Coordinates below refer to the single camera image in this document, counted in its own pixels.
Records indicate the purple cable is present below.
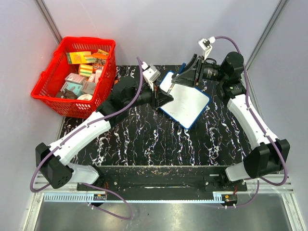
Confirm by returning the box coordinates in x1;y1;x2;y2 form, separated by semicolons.
29;56;147;221
215;36;288;208

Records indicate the blue-framed whiteboard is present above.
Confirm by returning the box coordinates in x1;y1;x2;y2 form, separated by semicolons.
161;84;210;129

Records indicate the white tape roll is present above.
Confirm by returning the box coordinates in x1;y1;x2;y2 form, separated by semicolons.
77;94;92;101

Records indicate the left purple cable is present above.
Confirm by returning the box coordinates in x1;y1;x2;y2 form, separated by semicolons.
29;56;147;221

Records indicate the teal white box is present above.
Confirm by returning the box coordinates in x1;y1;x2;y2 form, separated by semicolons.
61;82;82;97

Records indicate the orange snack packet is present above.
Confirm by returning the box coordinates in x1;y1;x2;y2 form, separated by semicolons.
92;49;109;65

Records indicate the yellow green box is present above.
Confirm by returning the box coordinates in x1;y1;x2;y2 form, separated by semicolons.
66;51;93;64

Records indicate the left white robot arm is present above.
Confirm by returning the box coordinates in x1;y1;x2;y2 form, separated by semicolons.
35;77;174;190

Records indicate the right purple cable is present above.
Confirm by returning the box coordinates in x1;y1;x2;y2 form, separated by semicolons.
215;36;288;208

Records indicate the aluminium frame rail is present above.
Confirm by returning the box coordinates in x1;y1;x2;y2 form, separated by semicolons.
32;174;295;203

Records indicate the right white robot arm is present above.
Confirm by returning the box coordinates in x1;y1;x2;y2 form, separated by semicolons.
171;51;290;191

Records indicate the pink white box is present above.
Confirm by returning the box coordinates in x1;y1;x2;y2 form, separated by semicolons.
64;73;87;85

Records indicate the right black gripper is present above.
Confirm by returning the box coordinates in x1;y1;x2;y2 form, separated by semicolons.
172;54;227;88

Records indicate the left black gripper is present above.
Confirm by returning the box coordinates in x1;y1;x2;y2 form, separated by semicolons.
125;80;174;110

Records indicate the red plastic shopping basket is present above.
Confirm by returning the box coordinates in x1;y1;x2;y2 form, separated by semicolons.
31;37;116;118

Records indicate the striped yellow sponge pack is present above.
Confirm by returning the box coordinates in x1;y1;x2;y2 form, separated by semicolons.
78;64;93;77

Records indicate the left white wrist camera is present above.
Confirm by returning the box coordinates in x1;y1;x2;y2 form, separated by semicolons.
141;62;161;91

